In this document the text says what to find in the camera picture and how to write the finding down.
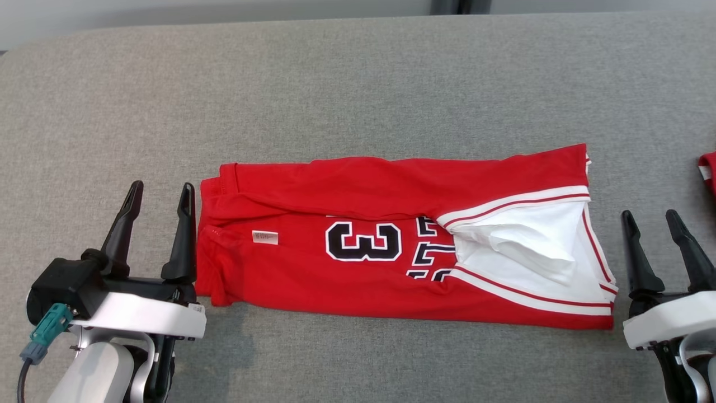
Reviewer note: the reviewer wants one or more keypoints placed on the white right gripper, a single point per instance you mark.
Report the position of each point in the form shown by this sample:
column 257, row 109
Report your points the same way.
column 671, row 322

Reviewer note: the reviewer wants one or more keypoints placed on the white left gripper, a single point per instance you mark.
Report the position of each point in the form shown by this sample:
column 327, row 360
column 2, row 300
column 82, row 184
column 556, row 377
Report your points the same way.
column 151, row 313

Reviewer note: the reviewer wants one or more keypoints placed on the red shorts with white stripe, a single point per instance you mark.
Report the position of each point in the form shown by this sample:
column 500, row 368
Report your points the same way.
column 709, row 173

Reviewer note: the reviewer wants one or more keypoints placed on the red basketball jersey white trim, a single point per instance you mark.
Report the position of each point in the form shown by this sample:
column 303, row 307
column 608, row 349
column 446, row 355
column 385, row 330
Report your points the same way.
column 363, row 285

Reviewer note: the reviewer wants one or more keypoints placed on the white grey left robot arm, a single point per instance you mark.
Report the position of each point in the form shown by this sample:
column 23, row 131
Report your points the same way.
column 95, row 375

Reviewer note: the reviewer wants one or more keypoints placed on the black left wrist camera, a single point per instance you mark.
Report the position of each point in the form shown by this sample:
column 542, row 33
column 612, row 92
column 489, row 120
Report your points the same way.
column 64, row 285

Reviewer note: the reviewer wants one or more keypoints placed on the grey metal partition post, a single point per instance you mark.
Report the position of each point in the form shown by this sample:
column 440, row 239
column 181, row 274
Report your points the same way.
column 461, row 5

